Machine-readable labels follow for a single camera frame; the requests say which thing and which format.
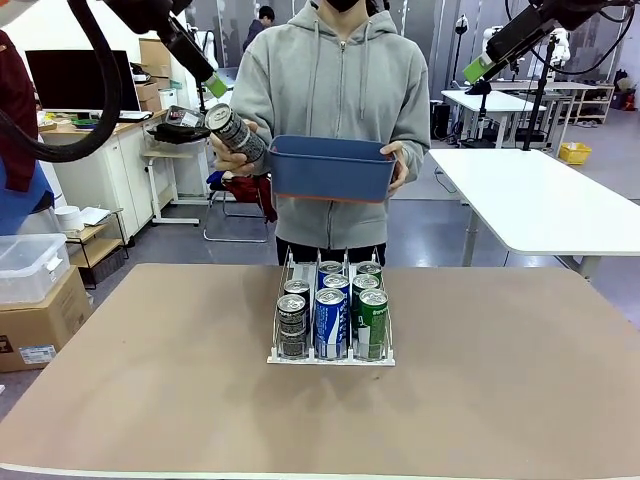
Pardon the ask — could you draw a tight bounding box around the white cabinet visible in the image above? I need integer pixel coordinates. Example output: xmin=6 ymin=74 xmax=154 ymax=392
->
xmin=38 ymin=117 xmax=169 ymax=247

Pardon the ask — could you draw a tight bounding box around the black lamp stand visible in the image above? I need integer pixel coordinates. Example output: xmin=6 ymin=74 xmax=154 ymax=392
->
xmin=451 ymin=13 xmax=470 ymax=91

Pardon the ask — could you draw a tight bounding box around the black office chair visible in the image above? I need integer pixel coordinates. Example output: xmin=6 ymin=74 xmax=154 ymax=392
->
xmin=203 ymin=169 xmax=274 ymax=245

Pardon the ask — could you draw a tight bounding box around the person's right hand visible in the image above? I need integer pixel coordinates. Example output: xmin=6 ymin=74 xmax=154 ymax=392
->
xmin=208 ymin=134 xmax=274 ymax=177

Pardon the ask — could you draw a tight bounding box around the person in red jacket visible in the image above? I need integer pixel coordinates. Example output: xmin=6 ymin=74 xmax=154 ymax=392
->
xmin=0 ymin=29 xmax=55 ymax=236

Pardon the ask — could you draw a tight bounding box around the white paper stack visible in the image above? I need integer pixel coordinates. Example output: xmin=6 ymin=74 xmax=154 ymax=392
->
xmin=79 ymin=207 xmax=112 ymax=226

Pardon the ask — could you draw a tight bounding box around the small cardboard box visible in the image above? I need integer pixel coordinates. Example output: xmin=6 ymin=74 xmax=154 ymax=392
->
xmin=134 ymin=79 xmax=164 ymax=113
xmin=138 ymin=38 xmax=174 ymax=79

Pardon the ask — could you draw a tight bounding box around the thick black cable hose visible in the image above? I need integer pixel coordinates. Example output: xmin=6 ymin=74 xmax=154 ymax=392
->
xmin=0 ymin=0 xmax=124 ymax=164

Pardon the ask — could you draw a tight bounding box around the wooden shelf desk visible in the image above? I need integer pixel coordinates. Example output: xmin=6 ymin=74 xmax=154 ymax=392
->
xmin=492 ymin=79 xmax=616 ymax=126

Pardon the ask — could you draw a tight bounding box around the red jacket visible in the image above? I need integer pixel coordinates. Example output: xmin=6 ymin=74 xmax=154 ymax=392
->
xmin=222 ymin=172 xmax=279 ymax=224

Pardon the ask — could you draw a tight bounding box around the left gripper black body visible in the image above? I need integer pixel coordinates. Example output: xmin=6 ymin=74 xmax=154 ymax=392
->
xmin=102 ymin=0 xmax=194 ymax=35

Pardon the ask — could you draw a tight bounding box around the black coffee can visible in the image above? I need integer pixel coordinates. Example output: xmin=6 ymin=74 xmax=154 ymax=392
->
xmin=205 ymin=103 xmax=269 ymax=166
xmin=277 ymin=294 xmax=307 ymax=360
xmin=283 ymin=279 xmax=311 ymax=307

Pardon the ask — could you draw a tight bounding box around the thin black stand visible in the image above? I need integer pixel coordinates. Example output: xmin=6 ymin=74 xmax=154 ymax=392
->
xmin=477 ymin=82 xmax=501 ymax=136

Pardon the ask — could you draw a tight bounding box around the yellow basket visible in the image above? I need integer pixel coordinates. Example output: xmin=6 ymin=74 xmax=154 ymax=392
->
xmin=558 ymin=142 xmax=593 ymax=166

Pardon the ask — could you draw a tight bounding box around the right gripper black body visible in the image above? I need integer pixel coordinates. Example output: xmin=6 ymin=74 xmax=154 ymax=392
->
xmin=537 ymin=0 xmax=631 ymax=31

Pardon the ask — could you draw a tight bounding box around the clear plastic storage bin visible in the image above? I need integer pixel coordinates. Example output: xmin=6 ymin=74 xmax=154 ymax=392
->
xmin=0 ymin=233 xmax=71 ymax=306

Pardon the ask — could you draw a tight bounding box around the person's left hand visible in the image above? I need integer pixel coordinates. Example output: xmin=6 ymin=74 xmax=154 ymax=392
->
xmin=379 ymin=140 xmax=411 ymax=197

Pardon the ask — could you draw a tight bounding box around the small white side table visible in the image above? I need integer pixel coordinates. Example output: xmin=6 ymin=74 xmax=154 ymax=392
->
xmin=142 ymin=147 xmax=211 ymax=229

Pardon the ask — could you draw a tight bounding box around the white wire can dispenser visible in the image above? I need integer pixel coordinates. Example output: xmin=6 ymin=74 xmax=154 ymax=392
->
xmin=266 ymin=244 xmax=397 ymax=369

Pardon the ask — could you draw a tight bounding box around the black computer monitor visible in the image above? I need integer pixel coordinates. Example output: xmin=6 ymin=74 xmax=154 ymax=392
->
xmin=24 ymin=49 xmax=142 ymax=112

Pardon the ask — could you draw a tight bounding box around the white background table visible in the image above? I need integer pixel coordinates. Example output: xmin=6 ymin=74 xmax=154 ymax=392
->
xmin=440 ymin=88 xmax=549 ymax=149

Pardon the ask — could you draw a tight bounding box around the large cardboard box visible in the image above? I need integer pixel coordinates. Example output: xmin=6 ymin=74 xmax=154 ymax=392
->
xmin=0 ymin=264 xmax=95 ymax=374

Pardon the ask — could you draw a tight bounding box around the black bag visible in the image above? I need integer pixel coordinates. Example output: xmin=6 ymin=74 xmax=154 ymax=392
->
xmin=147 ymin=122 xmax=214 ymax=145

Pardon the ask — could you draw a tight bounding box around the background person in dark top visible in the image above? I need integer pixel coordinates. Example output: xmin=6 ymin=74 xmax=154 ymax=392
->
xmin=243 ymin=5 xmax=277 ymax=52

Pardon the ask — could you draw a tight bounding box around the clear box with label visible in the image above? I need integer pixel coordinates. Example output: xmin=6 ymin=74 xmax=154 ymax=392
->
xmin=164 ymin=104 xmax=209 ymax=129

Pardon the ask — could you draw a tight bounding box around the black camera stand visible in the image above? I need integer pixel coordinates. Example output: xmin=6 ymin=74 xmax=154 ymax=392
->
xmin=522 ymin=34 xmax=561 ymax=152

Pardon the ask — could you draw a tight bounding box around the person's left forearm grey sleeve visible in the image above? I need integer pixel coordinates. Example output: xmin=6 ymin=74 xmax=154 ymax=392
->
xmin=394 ymin=119 xmax=432 ymax=166

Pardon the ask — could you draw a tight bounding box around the blue plastic bin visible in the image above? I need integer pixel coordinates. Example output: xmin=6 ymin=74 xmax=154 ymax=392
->
xmin=268 ymin=134 xmax=398 ymax=204

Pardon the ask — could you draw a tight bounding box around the person in grey hoodie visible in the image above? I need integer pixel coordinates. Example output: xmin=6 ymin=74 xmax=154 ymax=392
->
xmin=227 ymin=0 xmax=432 ymax=266

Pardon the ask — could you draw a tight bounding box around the large white table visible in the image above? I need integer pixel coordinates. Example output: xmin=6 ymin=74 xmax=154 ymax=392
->
xmin=428 ymin=148 xmax=640 ymax=281

